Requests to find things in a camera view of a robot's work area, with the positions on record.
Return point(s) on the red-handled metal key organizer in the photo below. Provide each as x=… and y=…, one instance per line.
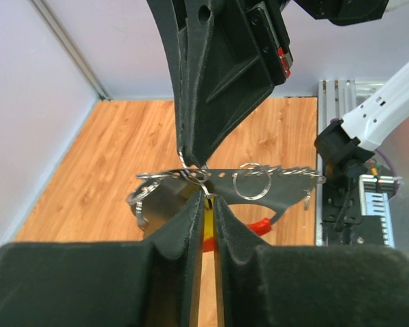
x=162, y=195

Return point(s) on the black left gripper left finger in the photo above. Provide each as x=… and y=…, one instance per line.
x=152, y=282

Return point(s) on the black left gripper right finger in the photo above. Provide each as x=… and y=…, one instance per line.
x=259, y=284

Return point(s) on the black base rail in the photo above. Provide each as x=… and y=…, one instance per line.
x=362, y=218

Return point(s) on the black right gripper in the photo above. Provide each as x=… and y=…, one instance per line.
x=224, y=58

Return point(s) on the yellow tagged key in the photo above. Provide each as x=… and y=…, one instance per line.
x=204, y=303

